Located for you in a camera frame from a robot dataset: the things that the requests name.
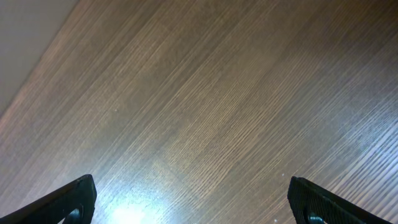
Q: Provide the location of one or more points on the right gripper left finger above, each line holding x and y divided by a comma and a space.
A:
72, 203

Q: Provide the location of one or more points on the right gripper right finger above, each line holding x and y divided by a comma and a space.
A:
311, 203

